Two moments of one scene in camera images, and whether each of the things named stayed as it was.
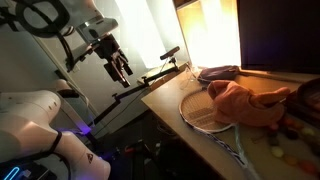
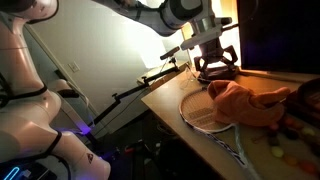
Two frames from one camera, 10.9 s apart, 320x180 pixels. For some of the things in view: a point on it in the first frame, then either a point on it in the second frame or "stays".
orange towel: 237,104 stays
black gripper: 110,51 → 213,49
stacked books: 303,102 stays
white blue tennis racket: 198,111 stays
